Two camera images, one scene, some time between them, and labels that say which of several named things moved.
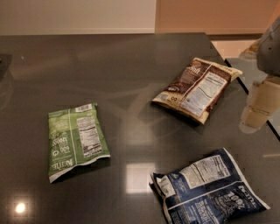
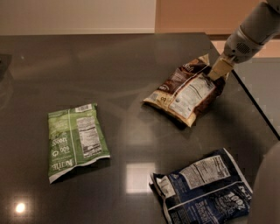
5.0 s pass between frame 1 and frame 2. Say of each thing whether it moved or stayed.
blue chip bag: stayed
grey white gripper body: moved
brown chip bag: moved
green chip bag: stayed
